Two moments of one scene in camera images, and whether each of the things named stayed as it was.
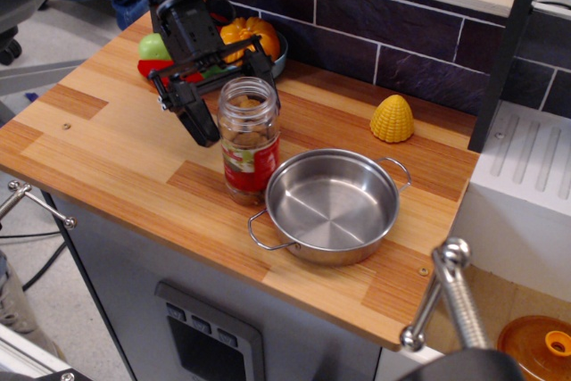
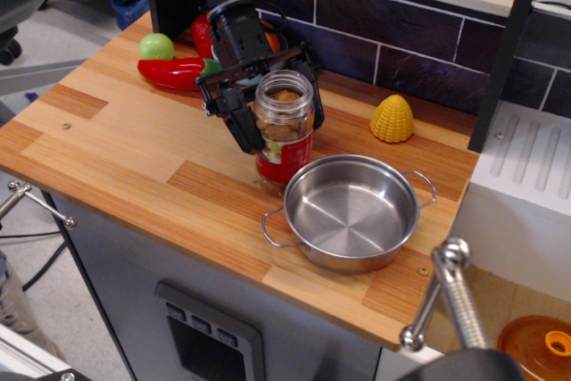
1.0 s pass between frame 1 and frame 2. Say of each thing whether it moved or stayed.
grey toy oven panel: stayed
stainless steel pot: moved
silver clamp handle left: stayed
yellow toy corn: stayed
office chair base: stayed
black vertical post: stayed
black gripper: moved
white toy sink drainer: stayed
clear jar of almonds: moved
